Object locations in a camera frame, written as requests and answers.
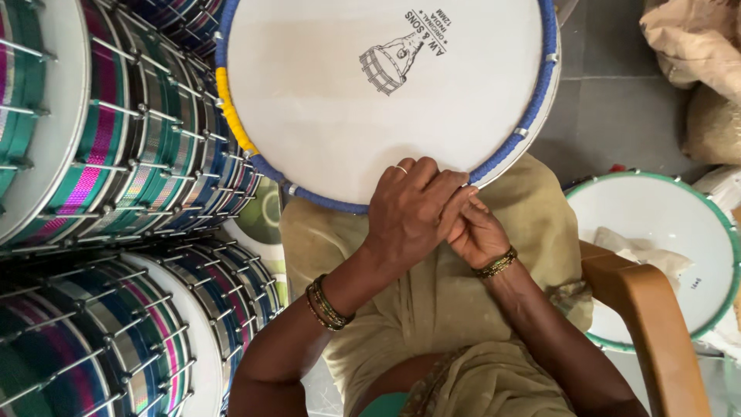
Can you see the person's right hand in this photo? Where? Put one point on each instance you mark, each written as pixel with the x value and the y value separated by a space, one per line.
pixel 480 237

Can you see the person's left hand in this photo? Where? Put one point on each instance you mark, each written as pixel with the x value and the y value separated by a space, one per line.
pixel 405 220

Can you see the person's right fingers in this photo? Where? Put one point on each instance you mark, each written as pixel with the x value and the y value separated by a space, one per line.
pixel 472 217

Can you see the white drum with blue rim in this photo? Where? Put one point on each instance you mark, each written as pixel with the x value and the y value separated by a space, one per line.
pixel 347 116

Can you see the green gold wrist bangles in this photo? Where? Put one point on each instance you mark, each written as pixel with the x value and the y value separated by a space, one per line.
pixel 496 263
pixel 329 304

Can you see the beige sari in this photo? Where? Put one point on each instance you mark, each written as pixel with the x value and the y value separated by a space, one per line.
pixel 428 313

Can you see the white drum with green rim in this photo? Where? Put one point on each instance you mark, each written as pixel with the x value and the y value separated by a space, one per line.
pixel 666 220

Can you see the teal blouse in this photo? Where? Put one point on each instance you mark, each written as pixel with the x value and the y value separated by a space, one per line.
pixel 385 405

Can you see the green white patterned drum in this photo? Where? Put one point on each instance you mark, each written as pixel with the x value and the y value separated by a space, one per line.
pixel 260 214

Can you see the wooden chair armrest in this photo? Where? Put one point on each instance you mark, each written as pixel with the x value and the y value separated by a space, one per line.
pixel 654 324

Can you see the white plastic bag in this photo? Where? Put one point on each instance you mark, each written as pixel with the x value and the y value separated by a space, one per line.
pixel 721 185

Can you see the brown woven sack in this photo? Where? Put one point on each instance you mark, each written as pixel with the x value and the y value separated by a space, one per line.
pixel 715 124

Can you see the beige plastic sack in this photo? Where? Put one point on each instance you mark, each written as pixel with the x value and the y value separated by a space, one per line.
pixel 694 40

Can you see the row of shiny striped drums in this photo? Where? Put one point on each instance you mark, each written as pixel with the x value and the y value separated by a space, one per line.
pixel 116 336
pixel 116 127

